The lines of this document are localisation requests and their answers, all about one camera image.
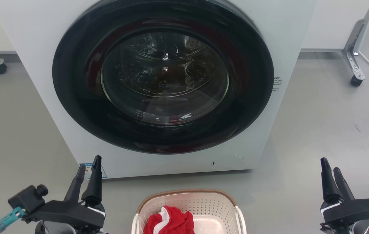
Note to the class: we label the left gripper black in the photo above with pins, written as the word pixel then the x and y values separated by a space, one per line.
pixel 67 213

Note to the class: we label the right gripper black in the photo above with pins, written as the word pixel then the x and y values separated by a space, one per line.
pixel 360 211

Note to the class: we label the white perforated laundry basket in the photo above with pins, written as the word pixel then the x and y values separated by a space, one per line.
pixel 204 203

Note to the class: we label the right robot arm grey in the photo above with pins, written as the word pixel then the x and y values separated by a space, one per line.
pixel 366 227

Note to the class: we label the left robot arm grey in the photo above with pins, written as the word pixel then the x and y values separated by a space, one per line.
pixel 57 229

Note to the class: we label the blue energy label sticker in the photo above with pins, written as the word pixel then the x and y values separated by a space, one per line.
pixel 88 172

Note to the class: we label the black round washer door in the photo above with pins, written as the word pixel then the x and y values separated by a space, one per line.
pixel 74 107

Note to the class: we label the red and white garment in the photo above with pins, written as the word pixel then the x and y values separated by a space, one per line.
pixel 178 221

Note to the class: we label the grey metal stand with caster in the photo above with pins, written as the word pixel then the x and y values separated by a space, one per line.
pixel 353 48

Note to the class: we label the white front-load washing machine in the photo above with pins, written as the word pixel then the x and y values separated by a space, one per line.
pixel 35 32

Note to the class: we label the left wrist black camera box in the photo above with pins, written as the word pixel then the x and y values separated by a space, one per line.
pixel 25 198

